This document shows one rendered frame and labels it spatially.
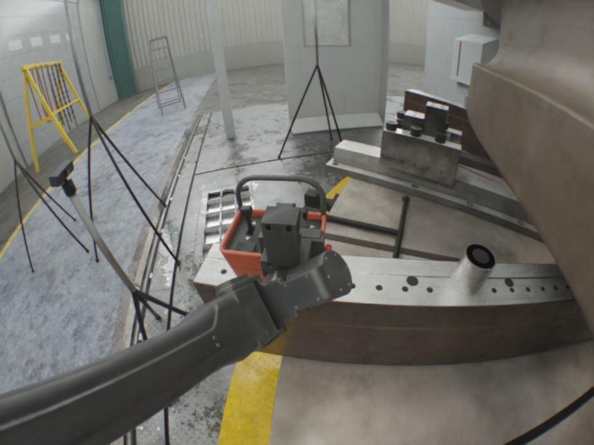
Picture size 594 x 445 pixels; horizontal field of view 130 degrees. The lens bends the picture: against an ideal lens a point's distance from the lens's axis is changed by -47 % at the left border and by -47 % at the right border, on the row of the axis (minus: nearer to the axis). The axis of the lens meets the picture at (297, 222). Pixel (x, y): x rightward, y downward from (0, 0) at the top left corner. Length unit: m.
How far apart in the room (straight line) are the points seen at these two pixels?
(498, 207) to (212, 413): 1.79
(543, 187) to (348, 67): 3.05
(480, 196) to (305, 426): 1.42
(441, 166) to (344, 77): 2.25
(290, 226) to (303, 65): 3.03
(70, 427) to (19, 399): 0.03
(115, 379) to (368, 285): 0.52
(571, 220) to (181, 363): 0.61
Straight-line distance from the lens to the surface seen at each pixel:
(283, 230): 0.31
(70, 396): 0.16
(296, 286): 0.29
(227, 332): 0.24
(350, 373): 0.89
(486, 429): 1.01
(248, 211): 0.51
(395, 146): 1.47
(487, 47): 4.29
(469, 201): 1.64
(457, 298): 0.63
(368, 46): 3.55
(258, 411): 1.18
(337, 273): 0.30
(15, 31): 9.52
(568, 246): 0.58
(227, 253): 0.50
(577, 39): 0.86
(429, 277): 0.64
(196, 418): 1.26
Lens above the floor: 1.15
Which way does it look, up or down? 40 degrees down
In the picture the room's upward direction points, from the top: 4 degrees counter-clockwise
